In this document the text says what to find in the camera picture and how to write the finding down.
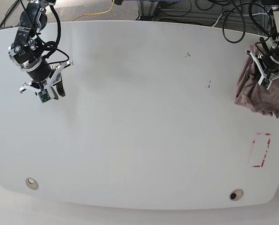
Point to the white-black gripper body image-left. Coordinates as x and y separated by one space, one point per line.
43 76

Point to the right table grommet hole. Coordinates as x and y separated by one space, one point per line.
236 195

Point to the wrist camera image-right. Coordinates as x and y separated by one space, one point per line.
264 82

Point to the white-black gripper body image-right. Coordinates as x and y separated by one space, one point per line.
268 66

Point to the table grommet hole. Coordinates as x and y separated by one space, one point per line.
236 195
31 183

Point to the left table grommet hole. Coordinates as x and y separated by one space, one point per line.
31 183

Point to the mauve t-shirt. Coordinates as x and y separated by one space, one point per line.
250 94

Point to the red tape rectangle marking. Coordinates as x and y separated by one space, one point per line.
259 150

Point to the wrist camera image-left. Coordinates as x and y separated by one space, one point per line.
44 96

